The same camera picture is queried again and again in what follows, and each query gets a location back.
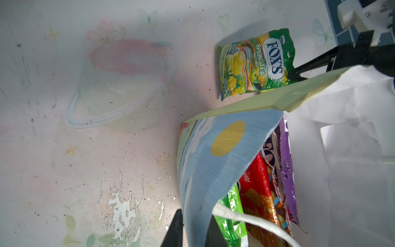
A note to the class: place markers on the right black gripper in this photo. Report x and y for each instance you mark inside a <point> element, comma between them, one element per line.
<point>347,55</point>

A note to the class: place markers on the bright green snack packet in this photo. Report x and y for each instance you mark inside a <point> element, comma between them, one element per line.
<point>234,232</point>

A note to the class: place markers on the red snack packet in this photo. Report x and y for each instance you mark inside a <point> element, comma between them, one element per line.
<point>258,197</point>

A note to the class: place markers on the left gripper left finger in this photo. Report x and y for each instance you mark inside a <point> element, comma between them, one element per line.
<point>174,235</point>

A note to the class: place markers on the purple Fox's candy packet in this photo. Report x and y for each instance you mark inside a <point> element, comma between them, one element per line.
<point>277,155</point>

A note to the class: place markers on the green Fox's spring tea packet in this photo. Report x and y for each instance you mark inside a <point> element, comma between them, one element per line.
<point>257,64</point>

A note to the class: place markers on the floral paper gift bag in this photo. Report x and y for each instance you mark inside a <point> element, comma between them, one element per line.
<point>342,140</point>

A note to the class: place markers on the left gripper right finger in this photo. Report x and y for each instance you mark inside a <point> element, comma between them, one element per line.
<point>214,237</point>

